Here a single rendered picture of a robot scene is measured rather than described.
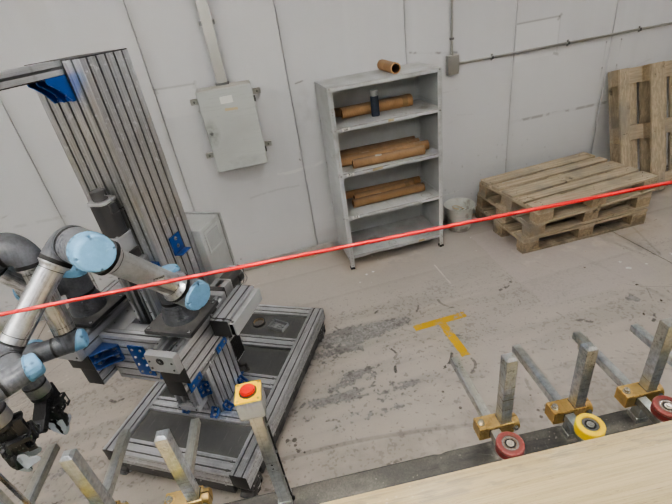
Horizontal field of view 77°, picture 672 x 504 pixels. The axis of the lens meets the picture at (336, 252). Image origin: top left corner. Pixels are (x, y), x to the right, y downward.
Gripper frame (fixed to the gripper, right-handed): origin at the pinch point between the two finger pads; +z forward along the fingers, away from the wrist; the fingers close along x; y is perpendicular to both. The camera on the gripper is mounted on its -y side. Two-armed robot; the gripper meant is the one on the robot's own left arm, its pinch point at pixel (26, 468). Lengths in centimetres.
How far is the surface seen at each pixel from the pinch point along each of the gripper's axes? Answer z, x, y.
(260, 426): -10, -37, 65
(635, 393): 14, -77, 176
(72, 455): -13.9, -18.4, 18.6
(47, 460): 13.2, 13.9, -0.8
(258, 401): -22, -39, 67
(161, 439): -14, -27, 41
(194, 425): 16.5, 0.8, 46.7
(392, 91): -37, 190, 274
